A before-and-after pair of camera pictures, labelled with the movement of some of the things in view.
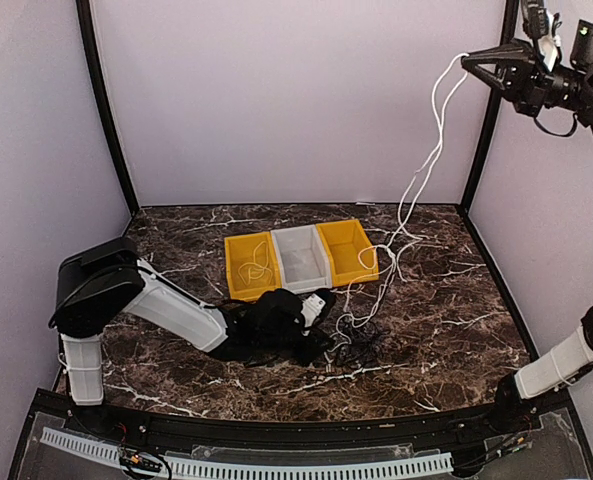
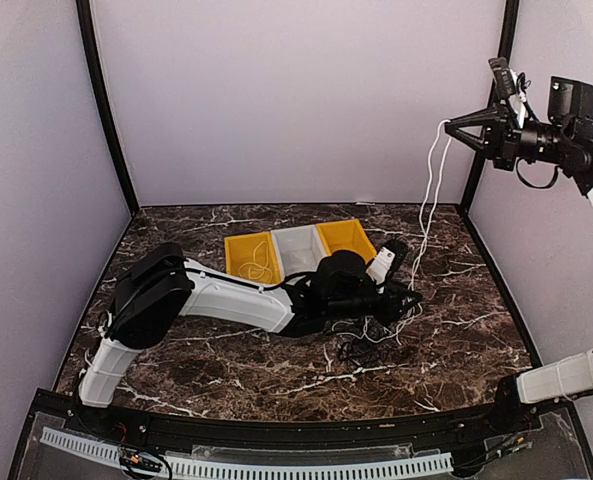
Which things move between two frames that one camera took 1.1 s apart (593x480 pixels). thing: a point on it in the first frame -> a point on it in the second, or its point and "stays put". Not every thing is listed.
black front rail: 362,430 stays put
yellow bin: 351,256 stays put
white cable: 449,82 -> 413,252
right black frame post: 510,12 stays put
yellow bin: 253,268 stays put
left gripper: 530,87 -> 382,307
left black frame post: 87,31 stays put
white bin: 303,261 stays put
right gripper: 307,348 -> 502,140
